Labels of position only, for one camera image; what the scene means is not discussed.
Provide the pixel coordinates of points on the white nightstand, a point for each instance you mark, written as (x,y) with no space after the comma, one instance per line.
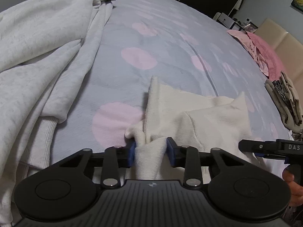
(223,20)

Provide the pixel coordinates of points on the pile of beige clothes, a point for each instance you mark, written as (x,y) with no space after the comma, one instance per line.
(274,97)

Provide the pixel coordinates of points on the beige headboard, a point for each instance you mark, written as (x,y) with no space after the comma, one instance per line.
(288,45)

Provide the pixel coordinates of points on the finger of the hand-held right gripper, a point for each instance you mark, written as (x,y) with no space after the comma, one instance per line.
(258,146)
(272,156)

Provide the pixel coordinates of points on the light pink garment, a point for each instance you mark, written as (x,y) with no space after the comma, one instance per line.
(248,47)

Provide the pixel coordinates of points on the pink pillow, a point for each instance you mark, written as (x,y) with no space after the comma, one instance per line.
(267,54)

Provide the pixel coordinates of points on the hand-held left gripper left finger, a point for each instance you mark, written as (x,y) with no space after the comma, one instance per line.
(131,156)

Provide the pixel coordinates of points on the person's right hand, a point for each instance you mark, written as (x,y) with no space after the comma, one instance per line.
(297,192)

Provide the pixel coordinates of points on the wall picture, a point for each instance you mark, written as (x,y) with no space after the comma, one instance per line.
(298,0)

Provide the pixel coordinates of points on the bed with dotted sheet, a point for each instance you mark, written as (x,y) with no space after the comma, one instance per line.
(165,40)

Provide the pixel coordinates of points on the light grey sweatshirt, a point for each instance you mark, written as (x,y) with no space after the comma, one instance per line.
(35,63)

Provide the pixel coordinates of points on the cream sweater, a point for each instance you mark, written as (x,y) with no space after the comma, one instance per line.
(208,123)

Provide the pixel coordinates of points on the picture frame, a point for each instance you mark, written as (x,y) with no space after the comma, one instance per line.
(251,27)

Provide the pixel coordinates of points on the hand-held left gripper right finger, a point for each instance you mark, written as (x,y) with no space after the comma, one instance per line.
(170,153)

